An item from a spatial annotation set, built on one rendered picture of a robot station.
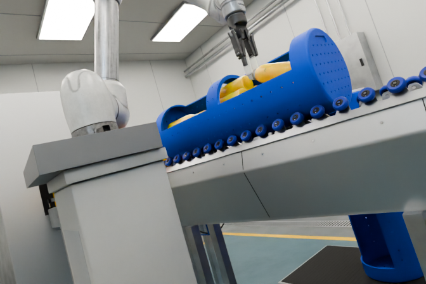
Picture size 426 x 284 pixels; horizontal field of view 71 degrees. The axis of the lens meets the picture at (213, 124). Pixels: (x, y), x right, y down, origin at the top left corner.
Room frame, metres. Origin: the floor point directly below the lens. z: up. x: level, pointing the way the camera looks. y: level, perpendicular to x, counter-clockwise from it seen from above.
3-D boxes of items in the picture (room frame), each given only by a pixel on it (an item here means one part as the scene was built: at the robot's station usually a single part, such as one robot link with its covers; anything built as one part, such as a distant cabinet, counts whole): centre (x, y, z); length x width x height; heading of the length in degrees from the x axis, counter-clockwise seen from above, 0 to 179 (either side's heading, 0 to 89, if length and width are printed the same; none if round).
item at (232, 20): (1.10, -0.20, 1.36); 0.08 x 0.07 x 0.09; 135
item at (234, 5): (1.10, -0.20, 1.44); 0.09 x 0.09 x 0.06
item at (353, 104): (1.55, -0.65, 0.59); 0.28 x 0.28 x 0.88
